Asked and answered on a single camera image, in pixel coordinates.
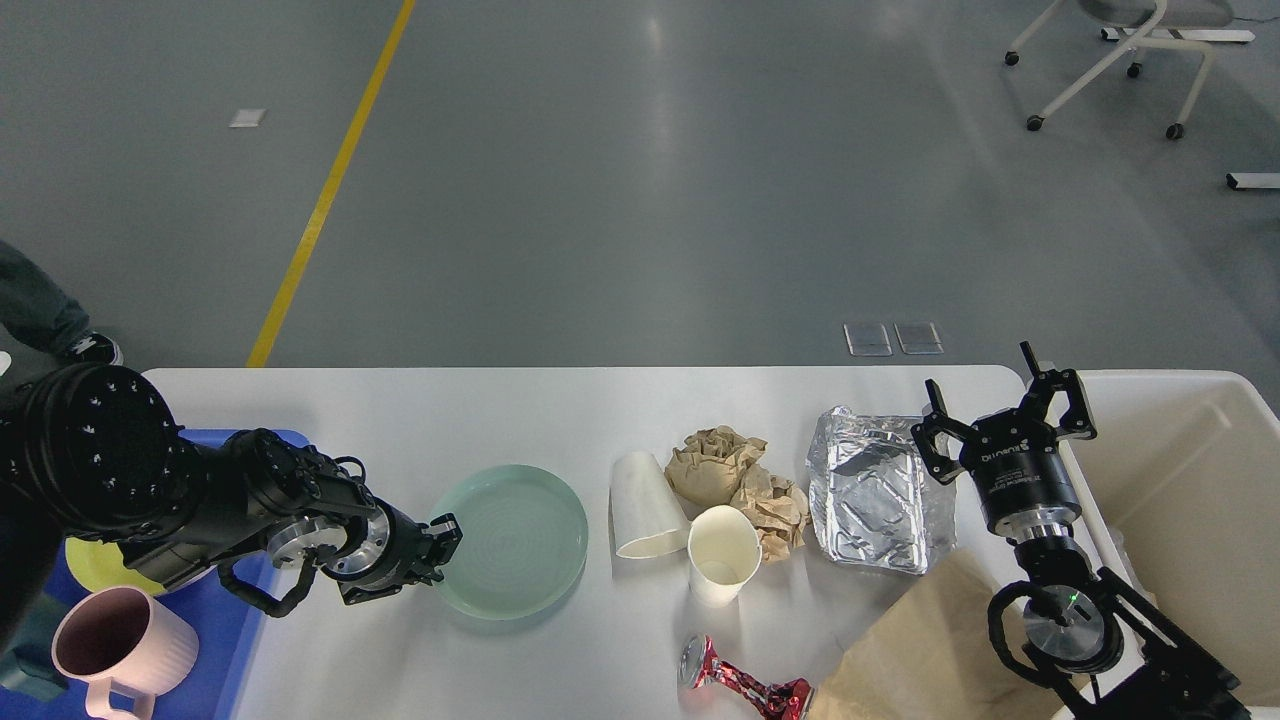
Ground yellow plate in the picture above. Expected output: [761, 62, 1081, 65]
[64, 537, 212, 597]

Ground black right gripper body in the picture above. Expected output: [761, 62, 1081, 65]
[960, 413, 1082, 536]

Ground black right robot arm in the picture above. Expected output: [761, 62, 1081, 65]
[911, 342, 1251, 719]

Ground dark teal mug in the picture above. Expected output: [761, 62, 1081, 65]
[1, 592, 69, 702]

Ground crushed red can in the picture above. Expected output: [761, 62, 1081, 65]
[677, 633, 814, 719]

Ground crumpled brown paper ball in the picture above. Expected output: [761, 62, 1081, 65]
[664, 425, 768, 507]

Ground light green plate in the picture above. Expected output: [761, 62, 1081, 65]
[434, 464, 589, 621]

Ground pink mug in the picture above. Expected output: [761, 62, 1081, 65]
[50, 585, 200, 719]

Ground right floor outlet cover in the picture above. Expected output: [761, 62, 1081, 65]
[893, 322, 945, 355]

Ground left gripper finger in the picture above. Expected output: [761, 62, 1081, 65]
[340, 578, 443, 606]
[420, 512, 463, 571]

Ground white table foot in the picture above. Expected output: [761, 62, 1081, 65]
[1225, 172, 1280, 191]

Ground left floor outlet cover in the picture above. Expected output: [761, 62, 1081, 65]
[844, 322, 893, 357]

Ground brown paper bag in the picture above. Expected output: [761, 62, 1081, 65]
[806, 550, 1062, 719]

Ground floor outlet cover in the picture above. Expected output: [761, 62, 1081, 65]
[893, 322, 945, 355]
[844, 322, 893, 357]

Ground aluminium foil tray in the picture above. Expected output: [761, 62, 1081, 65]
[806, 405, 957, 577]

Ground person in jeans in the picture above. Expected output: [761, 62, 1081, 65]
[1, 241, 124, 366]

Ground beige plastic bin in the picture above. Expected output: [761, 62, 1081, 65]
[1068, 369, 1279, 719]

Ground upright white paper cup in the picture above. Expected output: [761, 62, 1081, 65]
[687, 505, 762, 609]

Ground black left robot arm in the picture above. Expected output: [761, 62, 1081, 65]
[3, 363, 463, 623]

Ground tipped white paper cup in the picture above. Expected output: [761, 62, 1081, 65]
[611, 451, 690, 559]

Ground blue plastic tray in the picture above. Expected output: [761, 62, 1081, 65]
[0, 430, 311, 720]

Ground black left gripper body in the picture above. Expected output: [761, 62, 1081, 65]
[323, 500, 433, 591]

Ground white office chair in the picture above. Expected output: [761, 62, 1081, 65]
[1025, 1, 1234, 141]

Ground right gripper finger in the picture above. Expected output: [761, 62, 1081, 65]
[911, 378, 977, 486]
[1018, 340, 1098, 441]

